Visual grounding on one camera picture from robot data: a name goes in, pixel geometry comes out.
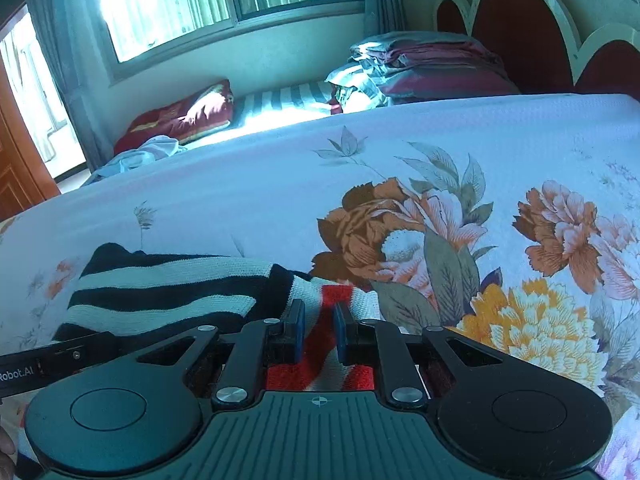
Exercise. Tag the stack of folded blankets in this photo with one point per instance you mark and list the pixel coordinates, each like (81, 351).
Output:
(435, 67)

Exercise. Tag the black white red striped sweater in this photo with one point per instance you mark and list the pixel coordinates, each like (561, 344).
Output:
(165, 290)

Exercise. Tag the red pillow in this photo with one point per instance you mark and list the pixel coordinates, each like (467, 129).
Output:
(170, 117)

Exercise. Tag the red scalloped headboard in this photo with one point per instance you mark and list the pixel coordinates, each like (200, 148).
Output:
(520, 30)

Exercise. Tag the window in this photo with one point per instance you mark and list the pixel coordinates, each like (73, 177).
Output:
(200, 0)

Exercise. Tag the brown wooden door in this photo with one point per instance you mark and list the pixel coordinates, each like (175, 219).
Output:
(17, 170)

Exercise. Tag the light blue cloth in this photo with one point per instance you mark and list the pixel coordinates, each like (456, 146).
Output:
(130, 160)

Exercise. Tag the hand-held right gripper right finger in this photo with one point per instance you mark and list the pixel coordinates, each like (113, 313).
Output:
(342, 332)

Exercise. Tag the grey-blue curtain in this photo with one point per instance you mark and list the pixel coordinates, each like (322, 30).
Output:
(65, 50)
(384, 0)

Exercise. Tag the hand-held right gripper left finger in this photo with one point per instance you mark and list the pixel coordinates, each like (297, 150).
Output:
(296, 332)

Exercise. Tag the white floral bed sheet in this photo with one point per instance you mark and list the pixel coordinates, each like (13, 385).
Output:
(240, 200)

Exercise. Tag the grey white striped sheet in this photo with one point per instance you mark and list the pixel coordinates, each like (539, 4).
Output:
(280, 102)

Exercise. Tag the person's left hand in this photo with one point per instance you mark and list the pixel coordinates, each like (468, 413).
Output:
(5, 447)

